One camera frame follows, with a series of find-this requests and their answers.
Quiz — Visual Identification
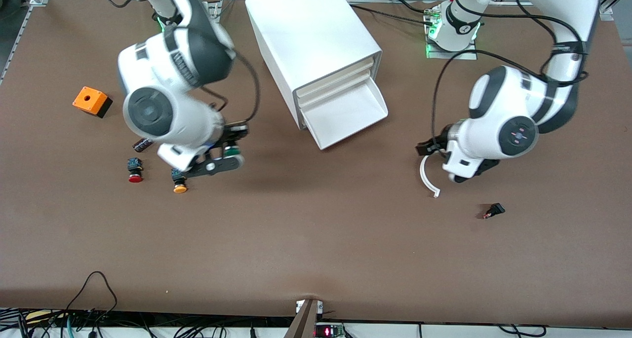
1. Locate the device with red display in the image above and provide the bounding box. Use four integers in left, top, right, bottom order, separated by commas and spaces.
314, 323, 346, 338

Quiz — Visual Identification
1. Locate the red push button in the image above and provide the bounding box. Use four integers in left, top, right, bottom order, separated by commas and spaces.
127, 158, 144, 184

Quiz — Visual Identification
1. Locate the black cable on table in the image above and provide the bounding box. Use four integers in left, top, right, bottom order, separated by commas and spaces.
389, 0, 435, 14
347, 4, 435, 25

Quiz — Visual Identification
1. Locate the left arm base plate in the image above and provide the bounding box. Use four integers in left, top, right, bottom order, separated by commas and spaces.
426, 2, 478, 60

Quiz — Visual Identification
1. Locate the white plastic drawer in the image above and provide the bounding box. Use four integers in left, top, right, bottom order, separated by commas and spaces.
295, 57, 375, 102
296, 68, 373, 108
299, 75, 389, 150

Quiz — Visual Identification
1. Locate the white drawer cabinet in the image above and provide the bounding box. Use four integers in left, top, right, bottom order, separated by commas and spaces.
245, 0, 383, 130

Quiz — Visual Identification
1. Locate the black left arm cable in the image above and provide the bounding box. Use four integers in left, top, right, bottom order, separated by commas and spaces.
431, 0, 591, 151

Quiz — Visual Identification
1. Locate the black looped cable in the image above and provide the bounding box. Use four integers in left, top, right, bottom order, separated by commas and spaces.
63, 271, 119, 329

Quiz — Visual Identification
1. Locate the brown camera post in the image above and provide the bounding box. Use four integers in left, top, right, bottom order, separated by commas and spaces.
284, 299, 321, 338

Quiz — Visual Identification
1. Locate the yellow push button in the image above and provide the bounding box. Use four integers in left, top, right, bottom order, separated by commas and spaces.
171, 169, 189, 194

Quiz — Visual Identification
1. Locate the orange box with hole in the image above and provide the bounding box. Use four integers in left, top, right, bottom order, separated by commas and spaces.
73, 86, 113, 118

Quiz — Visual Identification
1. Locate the white curved plastic arc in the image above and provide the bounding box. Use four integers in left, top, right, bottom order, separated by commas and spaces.
420, 153, 447, 199

